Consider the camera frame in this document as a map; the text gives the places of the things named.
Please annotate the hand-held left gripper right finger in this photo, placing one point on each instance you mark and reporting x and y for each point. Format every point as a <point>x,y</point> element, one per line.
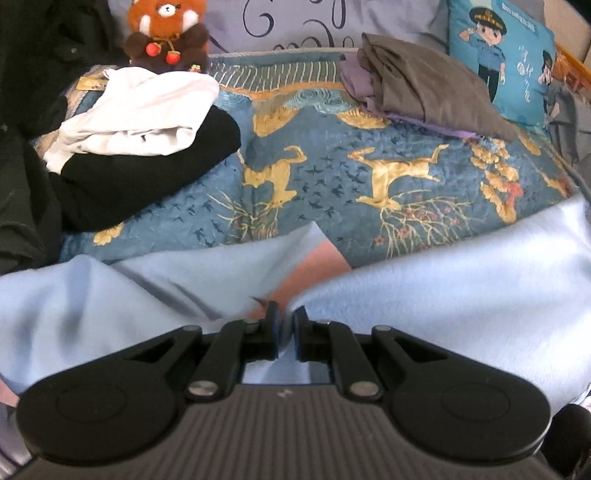
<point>301,332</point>

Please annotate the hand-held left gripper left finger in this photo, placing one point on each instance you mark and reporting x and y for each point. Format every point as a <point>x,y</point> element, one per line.
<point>270,330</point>

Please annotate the pink and blue fringed scarf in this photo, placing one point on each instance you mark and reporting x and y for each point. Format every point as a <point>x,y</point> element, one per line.
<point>438,286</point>

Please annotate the blue quilted deer bedspread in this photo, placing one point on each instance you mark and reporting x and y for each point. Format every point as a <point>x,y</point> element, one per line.
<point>332,184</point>

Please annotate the folded black cloth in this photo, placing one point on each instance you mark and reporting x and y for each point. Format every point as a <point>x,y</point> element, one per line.
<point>138,184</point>

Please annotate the white cloth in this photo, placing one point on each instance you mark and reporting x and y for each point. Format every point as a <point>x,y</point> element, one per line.
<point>129,106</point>

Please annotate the folded grey and purple cloth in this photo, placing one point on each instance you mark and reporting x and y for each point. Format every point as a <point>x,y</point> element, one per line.
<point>415,87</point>

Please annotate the person's dark clothing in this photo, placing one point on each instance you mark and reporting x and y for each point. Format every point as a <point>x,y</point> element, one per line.
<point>570,443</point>

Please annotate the large grey-purple script pillow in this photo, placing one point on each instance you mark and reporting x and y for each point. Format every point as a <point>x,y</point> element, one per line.
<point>300,23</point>

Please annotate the blue cartoon print cushion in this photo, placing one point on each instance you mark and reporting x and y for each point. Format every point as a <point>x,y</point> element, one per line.
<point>512,78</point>

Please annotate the red panda plush toy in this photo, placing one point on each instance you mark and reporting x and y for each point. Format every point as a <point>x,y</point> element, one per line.
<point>161,14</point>

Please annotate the dark jacket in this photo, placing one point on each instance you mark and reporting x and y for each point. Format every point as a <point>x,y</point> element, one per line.
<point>27,92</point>

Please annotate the grey-blue duvet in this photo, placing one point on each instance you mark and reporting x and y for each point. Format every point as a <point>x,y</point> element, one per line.
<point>572,124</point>

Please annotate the orange bag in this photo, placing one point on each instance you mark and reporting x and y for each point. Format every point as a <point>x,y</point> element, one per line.
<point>572,69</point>

